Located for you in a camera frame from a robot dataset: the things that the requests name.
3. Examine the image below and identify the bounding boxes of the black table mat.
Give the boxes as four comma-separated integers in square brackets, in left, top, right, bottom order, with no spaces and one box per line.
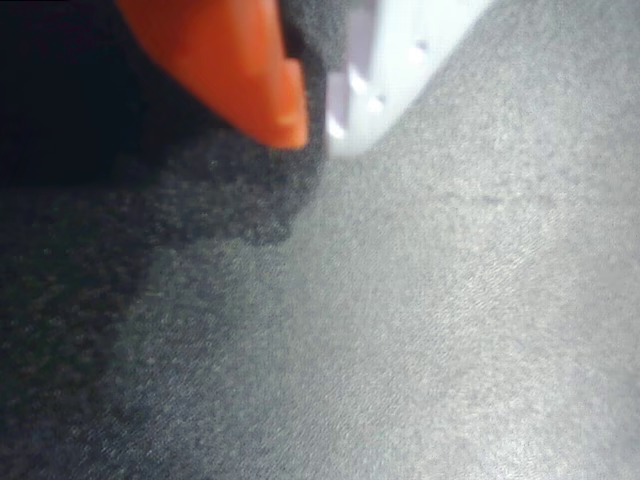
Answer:
[0,0,640,480]

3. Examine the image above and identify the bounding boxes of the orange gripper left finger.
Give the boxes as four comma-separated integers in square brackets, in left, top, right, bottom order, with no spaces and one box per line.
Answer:
[115,0,311,150]

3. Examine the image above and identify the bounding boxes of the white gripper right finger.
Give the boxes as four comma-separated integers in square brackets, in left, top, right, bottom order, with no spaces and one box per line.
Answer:
[324,0,494,160]

